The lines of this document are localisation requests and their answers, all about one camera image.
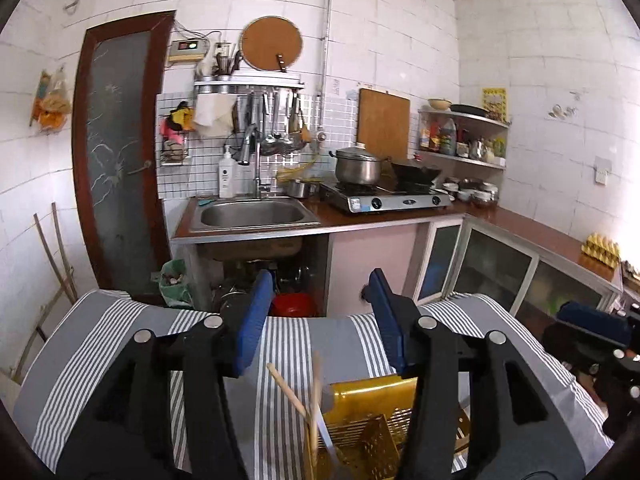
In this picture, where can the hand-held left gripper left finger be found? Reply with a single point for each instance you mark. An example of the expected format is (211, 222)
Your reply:
(255, 320)

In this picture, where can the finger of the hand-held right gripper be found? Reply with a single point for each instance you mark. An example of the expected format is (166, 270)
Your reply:
(595, 325)

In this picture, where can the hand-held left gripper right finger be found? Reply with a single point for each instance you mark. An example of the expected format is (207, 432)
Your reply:
(387, 320)

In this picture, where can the wooden chopstick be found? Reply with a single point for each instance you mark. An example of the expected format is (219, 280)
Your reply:
(314, 410)
(287, 390)

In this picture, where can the yellow perforated utensil holder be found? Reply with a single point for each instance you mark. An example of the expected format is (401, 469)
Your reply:
(370, 440)

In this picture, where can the row of hanging kitchen utensils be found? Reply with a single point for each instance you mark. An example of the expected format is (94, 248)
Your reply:
(275, 125)

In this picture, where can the red plastic basin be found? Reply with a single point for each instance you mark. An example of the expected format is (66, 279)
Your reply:
(295, 305)

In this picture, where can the yellow egg carton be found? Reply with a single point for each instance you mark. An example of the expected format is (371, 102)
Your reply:
(600, 249)

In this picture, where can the green trash bag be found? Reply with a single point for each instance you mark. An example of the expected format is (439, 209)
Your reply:
(175, 285)

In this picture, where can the steel kitchen sink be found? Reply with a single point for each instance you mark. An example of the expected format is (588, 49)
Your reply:
(252, 214)

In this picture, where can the glass door kitchen cabinets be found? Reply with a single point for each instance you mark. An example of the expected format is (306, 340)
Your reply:
(500, 265)

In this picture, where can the steel gas stove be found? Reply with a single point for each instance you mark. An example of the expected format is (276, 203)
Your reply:
(385, 201)

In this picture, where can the small steel saucepan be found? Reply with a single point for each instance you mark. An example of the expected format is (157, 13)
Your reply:
(299, 188)

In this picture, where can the white soap pump bottle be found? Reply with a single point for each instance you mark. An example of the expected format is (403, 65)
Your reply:
(226, 177)

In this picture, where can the black wok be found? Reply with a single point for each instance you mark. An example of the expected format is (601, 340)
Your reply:
(415, 172)

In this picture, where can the steel kitchen faucet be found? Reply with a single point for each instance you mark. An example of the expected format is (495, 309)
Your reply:
(257, 170)

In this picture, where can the grey striped tablecloth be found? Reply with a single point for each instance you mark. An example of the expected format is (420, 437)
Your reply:
(110, 360)

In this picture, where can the stack of bowls on counter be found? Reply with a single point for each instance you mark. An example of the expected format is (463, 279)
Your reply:
(470, 192)

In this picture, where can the steel cooking pot with lid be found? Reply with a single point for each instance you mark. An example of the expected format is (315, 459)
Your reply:
(357, 167)

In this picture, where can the corner shelf with bottles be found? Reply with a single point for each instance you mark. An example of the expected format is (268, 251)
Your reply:
(462, 142)

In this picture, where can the rectangular wooden cutting board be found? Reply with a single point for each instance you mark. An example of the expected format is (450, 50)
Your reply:
(384, 122)

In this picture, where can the leaning wooden sticks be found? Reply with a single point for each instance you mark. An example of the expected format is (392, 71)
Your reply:
(62, 270)

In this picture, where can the white hanging cloth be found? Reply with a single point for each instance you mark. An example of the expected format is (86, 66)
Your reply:
(212, 115)

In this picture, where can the brown frosted glass door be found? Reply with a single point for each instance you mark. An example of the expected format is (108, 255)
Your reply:
(120, 150)

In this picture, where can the utensil cup on rack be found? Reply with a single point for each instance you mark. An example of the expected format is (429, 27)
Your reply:
(227, 62)

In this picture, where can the round wooden board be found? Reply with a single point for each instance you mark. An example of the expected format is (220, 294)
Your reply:
(270, 40)

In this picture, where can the hanging plastic bag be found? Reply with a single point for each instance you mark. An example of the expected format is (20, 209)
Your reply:
(50, 105)

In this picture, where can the white wall socket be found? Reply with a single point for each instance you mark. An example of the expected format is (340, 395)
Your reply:
(602, 170)

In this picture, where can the white wall hooks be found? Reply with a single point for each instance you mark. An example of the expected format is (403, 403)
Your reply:
(560, 111)

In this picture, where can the metal wall rack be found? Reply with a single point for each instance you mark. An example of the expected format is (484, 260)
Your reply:
(250, 84)

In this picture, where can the yellow wall poster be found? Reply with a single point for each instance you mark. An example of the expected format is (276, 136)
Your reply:
(494, 105)

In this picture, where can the beige wall controller box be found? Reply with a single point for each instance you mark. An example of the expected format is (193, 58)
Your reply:
(187, 51)

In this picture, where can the vertical wall pipe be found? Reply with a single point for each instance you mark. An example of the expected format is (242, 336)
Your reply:
(328, 25)

